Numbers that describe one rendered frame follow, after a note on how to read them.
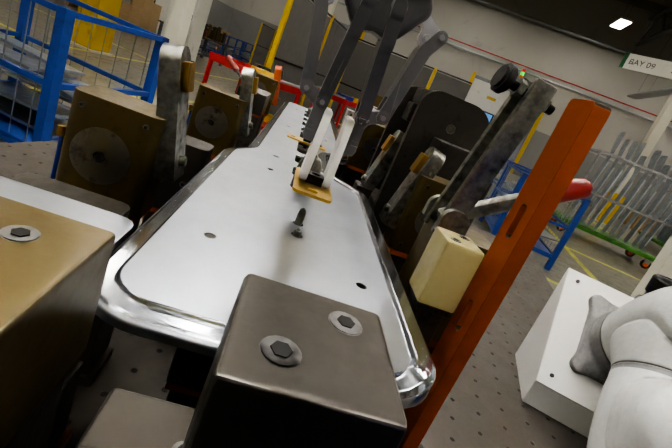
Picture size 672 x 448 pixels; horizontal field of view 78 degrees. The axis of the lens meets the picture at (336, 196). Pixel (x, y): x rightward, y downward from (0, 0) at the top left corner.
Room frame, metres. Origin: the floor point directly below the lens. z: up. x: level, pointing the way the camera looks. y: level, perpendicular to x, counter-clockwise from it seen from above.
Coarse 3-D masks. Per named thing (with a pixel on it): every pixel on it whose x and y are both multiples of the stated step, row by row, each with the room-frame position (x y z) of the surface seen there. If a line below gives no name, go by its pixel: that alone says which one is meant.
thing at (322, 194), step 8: (296, 168) 0.42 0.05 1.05; (296, 176) 0.39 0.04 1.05; (312, 176) 0.39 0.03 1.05; (320, 176) 0.39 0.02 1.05; (296, 184) 0.37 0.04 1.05; (304, 184) 0.38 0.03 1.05; (312, 184) 0.39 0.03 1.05; (320, 184) 0.39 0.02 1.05; (304, 192) 0.35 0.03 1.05; (312, 192) 0.37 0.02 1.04; (320, 192) 0.37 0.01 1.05; (328, 192) 0.38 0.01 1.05; (320, 200) 0.36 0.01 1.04; (328, 200) 0.36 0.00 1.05
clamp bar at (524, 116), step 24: (504, 72) 0.41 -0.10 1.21; (528, 96) 0.40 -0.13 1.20; (552, 96) 0.41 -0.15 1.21; (504, 120) 0.43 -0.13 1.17; (528, 120) 0.40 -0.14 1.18; (480, 144) 0.43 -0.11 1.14; (504, 144) 0.40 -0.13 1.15; (480, 168) 0.40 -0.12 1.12; (456, 192) 0.40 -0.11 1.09; (480, 192) 0.40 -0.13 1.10; (432, 216) 0.43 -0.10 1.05
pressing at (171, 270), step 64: (192, 192) 0.37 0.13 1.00; (256, 192) 0.44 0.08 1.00; (128, 256) 0.23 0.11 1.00; (192, 256) 0.26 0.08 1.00; (256, 256) 0.29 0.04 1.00; (320, 256) 0.34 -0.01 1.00; (384, 256) 0.39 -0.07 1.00; (128, 320) 0.18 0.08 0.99; (192, 320) 0.20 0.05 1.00; (384, 320) 0.28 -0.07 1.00
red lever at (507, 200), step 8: (576, 184) 0.43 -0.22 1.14; (584, 184) 0.43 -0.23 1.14; (568, 192) 0.42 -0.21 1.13; (576, 192) 0.42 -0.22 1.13; (584, 192) 0.43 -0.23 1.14; (480, 200) 0.43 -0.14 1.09; (488, 200) 0.42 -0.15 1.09; (496, 200) 0.42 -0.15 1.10; (504, 200) 0.42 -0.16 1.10; (512, 200) 0.42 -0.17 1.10; (568, 200) 0.43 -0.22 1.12; (440, 208) 0.42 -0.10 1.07; (480, 208) 0.41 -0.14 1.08; (488, 208) 0.42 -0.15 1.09; (496, 208) 0.42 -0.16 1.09; (504, 208) 0.42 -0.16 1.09; (472, 216) 0.41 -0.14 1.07; (480, 216) 0.42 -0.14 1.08
